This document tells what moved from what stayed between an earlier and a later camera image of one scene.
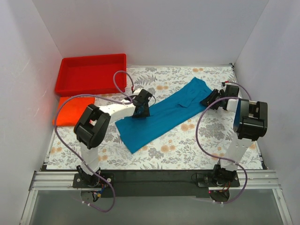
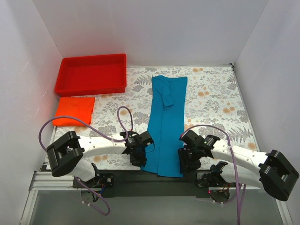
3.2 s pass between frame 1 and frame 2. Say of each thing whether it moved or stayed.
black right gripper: moved
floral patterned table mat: stayed
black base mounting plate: stayed
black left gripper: moved
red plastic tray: stayed
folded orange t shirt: stayed
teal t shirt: moved
